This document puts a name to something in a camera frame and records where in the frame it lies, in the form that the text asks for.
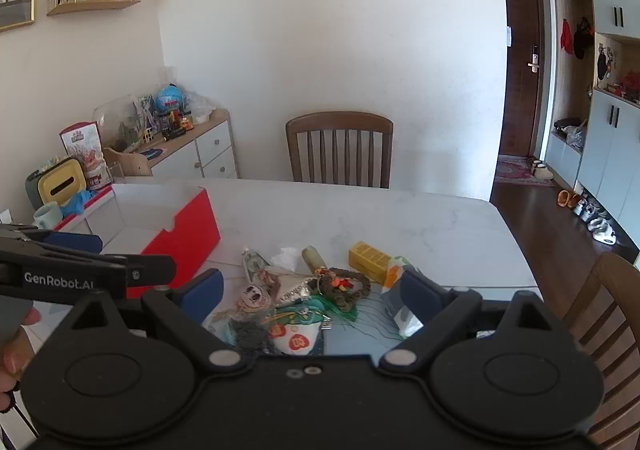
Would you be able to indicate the red and white cardboard box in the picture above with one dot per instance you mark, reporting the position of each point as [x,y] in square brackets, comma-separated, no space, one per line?
[190,230]

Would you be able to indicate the yellow lidded grey tissue box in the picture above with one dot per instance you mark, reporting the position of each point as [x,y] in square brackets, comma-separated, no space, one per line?
[60,182]

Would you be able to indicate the brown braided wreath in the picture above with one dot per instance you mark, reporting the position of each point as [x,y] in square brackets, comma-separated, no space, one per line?
[361,290]

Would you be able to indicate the green hair doll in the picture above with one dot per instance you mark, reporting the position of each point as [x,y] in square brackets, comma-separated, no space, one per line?
[295,330]

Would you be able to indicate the small orange charm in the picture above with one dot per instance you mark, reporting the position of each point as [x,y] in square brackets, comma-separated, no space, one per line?
[342,284]

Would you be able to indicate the light blue table mat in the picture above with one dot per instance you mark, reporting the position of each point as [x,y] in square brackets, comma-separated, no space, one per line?
[357,342]

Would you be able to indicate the light wooden child seat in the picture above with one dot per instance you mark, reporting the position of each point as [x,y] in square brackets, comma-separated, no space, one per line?
[130,164]

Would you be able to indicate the red hanging bag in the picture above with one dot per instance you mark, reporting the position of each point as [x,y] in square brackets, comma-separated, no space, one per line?
[566,36]

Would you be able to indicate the clear bag of white granules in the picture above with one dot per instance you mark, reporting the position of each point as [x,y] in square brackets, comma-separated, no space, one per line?
[287,257]

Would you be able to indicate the black and yellow screwdriver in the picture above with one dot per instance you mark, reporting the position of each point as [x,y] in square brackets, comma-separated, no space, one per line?
[176,132]

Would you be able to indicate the white shoes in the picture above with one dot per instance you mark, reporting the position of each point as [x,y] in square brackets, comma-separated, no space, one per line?
[602,231]

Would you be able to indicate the brown slatted wooden chair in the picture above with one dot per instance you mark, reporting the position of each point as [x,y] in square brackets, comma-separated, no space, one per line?
[340,125]

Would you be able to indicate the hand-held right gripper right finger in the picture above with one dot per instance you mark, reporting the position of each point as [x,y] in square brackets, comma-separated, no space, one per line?
[416,291]

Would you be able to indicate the clear plastic bag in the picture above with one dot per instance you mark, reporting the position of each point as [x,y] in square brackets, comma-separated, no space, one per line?
[200,106]

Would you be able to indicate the orange slippers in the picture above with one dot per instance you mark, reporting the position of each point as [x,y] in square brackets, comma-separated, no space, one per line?
[565,199]

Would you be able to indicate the red and white snack bag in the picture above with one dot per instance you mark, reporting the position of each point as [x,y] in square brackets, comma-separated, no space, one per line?
[87,150]

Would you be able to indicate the blue globe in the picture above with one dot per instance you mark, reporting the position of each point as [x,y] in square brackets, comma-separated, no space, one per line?
[167,99]

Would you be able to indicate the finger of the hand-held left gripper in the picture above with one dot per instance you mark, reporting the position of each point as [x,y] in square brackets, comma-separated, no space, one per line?
[65,280]
[75,243]

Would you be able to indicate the black hanging bag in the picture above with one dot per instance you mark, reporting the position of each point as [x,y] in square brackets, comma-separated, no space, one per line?
[582,40]

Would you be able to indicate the white packet with orange print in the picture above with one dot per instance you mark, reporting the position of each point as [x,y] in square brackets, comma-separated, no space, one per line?
[395,310]

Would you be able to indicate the metal door lock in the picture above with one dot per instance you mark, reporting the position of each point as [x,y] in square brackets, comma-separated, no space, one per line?
[534,59]

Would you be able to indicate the light green mug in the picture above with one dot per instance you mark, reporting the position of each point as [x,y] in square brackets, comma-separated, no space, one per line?
[46,217]

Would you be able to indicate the light brown wooden chair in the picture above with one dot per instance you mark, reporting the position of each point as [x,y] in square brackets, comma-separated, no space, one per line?
[612,310]

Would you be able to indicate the wooden wall shelf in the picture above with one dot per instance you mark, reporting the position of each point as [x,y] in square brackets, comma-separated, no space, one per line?
[95,6]

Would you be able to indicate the person's left hand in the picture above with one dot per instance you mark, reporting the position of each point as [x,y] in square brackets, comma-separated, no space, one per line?
[12,360]

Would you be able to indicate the dark mouse pad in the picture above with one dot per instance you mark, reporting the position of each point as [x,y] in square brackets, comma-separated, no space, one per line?
[152,151]

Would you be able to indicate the glass terrarium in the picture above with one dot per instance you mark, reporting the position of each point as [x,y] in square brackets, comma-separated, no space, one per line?
[117,125]

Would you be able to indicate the grey hallway cabinet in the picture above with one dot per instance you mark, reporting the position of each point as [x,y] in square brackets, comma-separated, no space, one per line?
[610,140]

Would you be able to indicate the patterned door rug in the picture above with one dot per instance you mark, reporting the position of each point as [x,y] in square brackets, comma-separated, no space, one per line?
[515,172]

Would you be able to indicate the dark brown door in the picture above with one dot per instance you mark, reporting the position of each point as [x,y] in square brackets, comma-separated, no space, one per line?
[520,55]

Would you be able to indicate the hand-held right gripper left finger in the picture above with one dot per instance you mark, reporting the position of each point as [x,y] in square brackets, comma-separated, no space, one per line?
[206,291]

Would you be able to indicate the shiny foil packet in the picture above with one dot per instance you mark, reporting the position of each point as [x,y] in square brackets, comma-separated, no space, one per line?
[290,287]

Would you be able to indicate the dark grey toy figure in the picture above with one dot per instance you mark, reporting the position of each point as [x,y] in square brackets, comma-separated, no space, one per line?
[252,299]

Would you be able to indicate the white sideboard with wooden top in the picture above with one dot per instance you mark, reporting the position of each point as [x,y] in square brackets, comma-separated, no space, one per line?
[210,145]

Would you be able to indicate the beige oblong stone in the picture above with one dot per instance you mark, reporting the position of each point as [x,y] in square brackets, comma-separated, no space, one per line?
[314,260]

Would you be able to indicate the beige slippers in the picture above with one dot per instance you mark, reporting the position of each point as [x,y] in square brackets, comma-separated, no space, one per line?
[541,169]

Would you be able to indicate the small yellow box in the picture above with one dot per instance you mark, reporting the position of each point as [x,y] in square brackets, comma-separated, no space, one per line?
[367,259]

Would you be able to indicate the blue rubber gloves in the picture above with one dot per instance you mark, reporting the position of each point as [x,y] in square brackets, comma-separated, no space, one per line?
[82,204]

